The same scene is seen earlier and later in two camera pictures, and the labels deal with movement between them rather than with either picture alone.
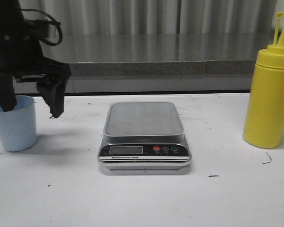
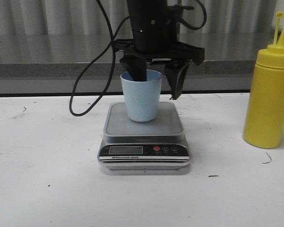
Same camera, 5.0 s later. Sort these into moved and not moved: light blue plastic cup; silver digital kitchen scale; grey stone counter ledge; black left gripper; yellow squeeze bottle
Moved: black left gripper; light blue plastic cup
Not moved: grey stone counter ledge; yellow squeeze bottle; silver digital kitchen scale
